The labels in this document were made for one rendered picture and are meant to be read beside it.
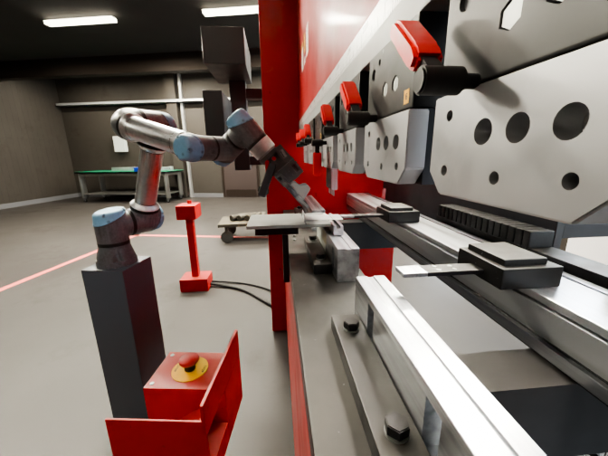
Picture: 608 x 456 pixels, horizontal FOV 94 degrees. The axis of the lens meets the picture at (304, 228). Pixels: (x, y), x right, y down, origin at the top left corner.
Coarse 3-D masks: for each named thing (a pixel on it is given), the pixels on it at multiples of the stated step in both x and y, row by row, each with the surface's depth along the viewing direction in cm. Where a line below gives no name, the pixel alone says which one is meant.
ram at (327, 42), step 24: (312, 0) 97; (336, 0) 62; (360, 0) 45; (408, 0) 29; (432, 0) 25; (312, 24) 99; (336, 24) 63; (360, 24) 46; (384, 24) 36; (312, 48) 101; (336, 48) 64; (312, 72) 103; (312, 96) 105
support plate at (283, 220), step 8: (256, 216) 101; (264, 216) 101; (272, 216) 101; (280, 216) 101; (288, 216) 101; (296, 216) 100; (248, 224) 89; (256, 224) 89; (264, 224) 89; (272, 224) 89; (280, 224) 89; (288, 224) 89; (296, 224) 89; (304, 224) 89; (312, 224) 89; (320, 224) 89; (328, 224) 90
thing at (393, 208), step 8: (376, 208) 106; (384, 208) 101; (392, 208) 96; (400, 208) 96; (408, 208) 96; (344, 216) 98; (352, 216) 98; (360, 216) 99; (368, 216) 99; (376, 216) 99; (384, 216) 99; (392, 216) 95; (400, 216) 95; (408, 216) 96; (416, 216) 96
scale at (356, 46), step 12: (384, 0) 36; (396, 0) 32; (372, 12) 40; (384, 12) 36; (372, 24) 40; (360, 36) 46; (348, 48) 53; (360, 48) 46; (348, 60) 53; (336, 72) 64; (324, 84) 80; (312, 108) 106; (300, 120) 156
